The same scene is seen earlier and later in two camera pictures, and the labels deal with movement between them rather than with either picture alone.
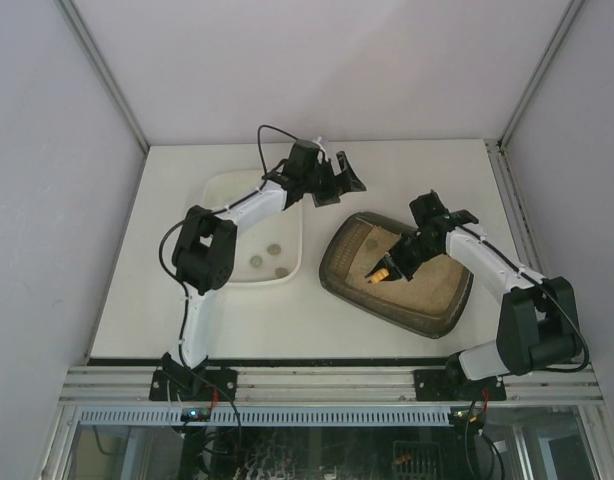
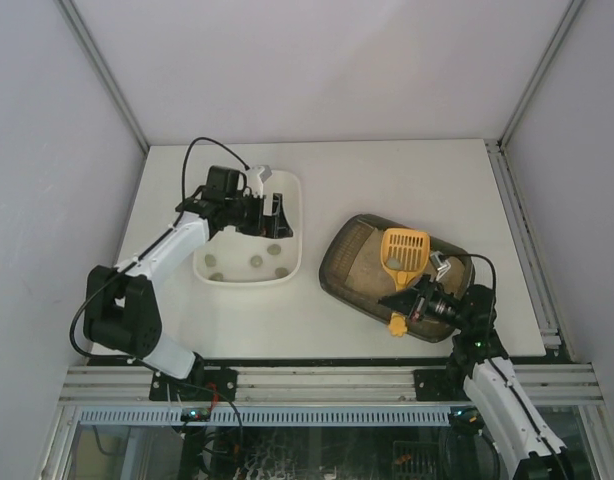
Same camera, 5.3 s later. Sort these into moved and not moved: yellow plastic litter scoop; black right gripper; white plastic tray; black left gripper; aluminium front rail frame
Moved: black left gripper; black right gripper; yellow plastic litter scoop
Not moved: white plastic tray; aluminium front rail frame
